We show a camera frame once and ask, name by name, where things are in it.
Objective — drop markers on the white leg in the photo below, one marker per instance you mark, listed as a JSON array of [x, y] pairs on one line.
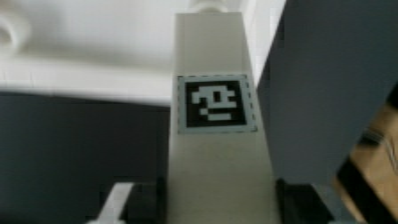
[[221, 179]]

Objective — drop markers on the white desk top tray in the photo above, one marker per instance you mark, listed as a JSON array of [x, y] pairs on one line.
[[88, 48]]

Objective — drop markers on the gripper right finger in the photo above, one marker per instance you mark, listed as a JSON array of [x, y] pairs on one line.
[[310, 205]]

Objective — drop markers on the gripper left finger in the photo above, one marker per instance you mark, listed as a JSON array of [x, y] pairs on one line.
[[134, 205]]

